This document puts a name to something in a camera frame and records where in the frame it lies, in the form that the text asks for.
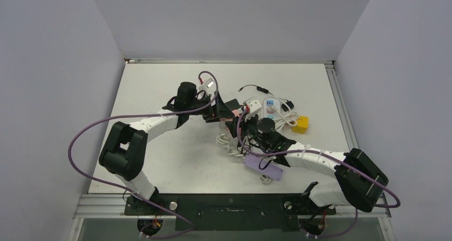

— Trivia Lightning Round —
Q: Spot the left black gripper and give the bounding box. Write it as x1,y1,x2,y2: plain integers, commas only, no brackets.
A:
187,91,233,123

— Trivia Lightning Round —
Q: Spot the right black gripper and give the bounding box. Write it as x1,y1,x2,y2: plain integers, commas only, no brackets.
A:
228,110,271,150

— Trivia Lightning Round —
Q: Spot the white multi-socket power strip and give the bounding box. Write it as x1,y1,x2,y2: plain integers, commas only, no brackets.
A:
261,96,281,120

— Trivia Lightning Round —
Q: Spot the black plug adapter with cable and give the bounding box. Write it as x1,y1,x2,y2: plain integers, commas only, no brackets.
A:
238,84,294,112

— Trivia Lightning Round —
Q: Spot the yellow cube plug adapter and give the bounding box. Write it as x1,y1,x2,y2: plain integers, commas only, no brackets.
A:
291,116,309,134

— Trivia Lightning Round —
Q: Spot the pink cube socket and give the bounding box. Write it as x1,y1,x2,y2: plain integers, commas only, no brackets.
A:
220,118,234,125

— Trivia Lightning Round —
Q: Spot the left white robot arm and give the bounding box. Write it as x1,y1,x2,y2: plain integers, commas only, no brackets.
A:
99,82,240,214

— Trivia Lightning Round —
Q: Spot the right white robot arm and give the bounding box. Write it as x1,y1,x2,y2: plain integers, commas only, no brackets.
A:
225,116,389,213

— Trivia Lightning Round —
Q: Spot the purple power strip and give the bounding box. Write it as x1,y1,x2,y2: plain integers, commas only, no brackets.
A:
244,154,283,181

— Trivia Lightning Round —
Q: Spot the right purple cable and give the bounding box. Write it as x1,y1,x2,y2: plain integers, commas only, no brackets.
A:
236,106,402,239

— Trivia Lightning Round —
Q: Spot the purple cable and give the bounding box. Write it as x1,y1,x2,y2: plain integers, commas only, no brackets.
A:
67,70,220,239
236,106,402,239

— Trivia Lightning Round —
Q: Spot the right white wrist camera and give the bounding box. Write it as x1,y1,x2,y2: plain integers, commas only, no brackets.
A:
245,97,262,121

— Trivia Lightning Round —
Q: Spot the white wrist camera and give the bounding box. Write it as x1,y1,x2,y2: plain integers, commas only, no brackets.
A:
198,78,216,97
245,97,262,121

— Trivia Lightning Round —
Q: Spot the white cord of pink cube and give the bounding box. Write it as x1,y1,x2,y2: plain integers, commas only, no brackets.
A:
216,132,244,158

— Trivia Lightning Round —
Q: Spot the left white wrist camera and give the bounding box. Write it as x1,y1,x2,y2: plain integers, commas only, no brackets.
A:
198,78,216,97

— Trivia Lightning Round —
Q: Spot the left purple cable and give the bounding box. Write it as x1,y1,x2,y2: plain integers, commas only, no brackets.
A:
67,70,220,239

